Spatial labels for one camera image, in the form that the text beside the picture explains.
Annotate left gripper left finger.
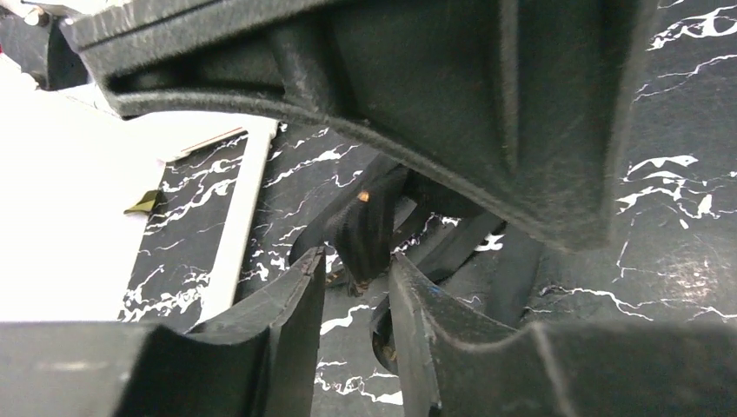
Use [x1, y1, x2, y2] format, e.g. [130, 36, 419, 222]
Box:
[1, 248, 325, 416]

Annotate black ribbon gold lettering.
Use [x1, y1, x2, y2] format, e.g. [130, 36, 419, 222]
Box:
[288, 152, 545, 375]

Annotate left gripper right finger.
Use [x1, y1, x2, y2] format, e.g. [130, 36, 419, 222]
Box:
[388, 255, 736, 416]

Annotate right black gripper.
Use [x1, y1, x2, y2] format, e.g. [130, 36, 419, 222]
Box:
[61, 1, 658, 251]

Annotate white pvc pipe frame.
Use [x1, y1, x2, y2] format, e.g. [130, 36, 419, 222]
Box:
[1, 56, 277, 322]

